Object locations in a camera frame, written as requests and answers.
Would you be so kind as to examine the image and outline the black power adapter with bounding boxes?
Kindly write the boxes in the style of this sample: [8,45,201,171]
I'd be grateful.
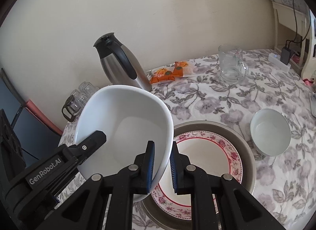
[280,46,292,65]

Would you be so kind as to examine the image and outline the orange snack packet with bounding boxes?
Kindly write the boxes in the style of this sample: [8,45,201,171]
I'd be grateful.
[150,67,175,84]
[172,61,194,77]

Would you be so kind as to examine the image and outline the stainless steel thermos jug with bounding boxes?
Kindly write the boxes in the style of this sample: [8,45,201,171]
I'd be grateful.
[94,32,151,92]

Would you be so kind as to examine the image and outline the large stainless steel basin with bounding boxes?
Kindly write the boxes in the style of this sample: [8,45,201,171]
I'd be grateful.
[139,120,256,229]

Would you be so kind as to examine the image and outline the white power strip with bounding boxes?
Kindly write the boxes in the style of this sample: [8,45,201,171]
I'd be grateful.
[268,53,291,73]

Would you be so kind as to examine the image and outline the white square deep bowl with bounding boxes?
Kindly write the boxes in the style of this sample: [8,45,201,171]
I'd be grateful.
[74,85,174,190]

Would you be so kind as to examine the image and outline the upturned clear drinking glass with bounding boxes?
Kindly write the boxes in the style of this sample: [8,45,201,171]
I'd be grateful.
[78,82,99,98]
[72,89,89,111]

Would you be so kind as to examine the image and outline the floral grey white tablecloth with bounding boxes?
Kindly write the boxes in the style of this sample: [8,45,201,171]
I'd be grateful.
[57,48,316,230]

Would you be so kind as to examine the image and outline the white side shelf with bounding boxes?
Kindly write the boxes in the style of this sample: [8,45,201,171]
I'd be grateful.
[272,2,315,80]

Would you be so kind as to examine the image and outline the pink floral round plate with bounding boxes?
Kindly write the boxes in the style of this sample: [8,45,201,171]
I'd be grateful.
[151,130,243,220]

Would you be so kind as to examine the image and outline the orange snack packet right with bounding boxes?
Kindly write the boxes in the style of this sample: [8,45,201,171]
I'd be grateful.
[172,61,194,77]

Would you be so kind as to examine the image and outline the orange snack packet left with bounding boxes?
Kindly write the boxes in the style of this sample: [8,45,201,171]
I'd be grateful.
[150,67,175,84]

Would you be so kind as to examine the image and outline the dark blue cabinet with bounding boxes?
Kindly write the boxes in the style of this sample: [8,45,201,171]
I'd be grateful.
[1,68,61,166]

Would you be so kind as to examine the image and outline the glass teapot black handle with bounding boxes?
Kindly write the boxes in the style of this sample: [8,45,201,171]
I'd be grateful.
[62,95,82,122]

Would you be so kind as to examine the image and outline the small white floral bowl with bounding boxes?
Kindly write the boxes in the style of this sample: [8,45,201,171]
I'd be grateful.
[250,108,291,157]

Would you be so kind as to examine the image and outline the clear glass mug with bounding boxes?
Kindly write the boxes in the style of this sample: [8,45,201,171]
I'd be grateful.
[218,44,248,84]

